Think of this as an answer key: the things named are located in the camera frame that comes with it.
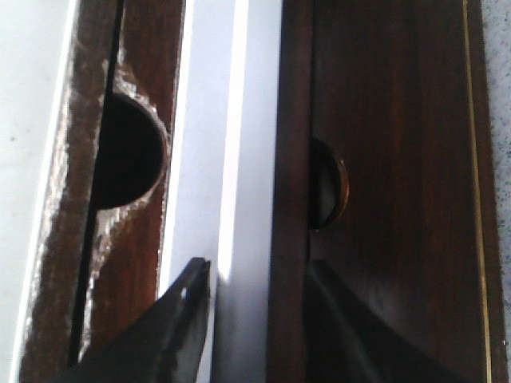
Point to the dark wooden drawer cabinet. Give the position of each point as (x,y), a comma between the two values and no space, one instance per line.
(99,247)

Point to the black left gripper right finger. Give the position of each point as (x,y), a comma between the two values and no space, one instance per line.
(415,329)

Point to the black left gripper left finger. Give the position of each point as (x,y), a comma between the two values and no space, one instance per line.
(164,345)

